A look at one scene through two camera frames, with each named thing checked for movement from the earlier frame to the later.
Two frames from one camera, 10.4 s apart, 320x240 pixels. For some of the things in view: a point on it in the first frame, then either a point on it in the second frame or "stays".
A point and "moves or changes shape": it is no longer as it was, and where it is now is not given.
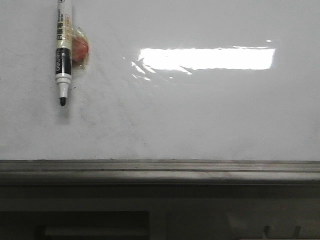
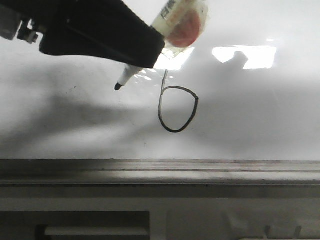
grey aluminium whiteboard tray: (159, 199) stays
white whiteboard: (165, 80) stays
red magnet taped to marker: (80, 48) moves or changes shape
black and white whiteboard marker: (63, 47) -> (160, 24)
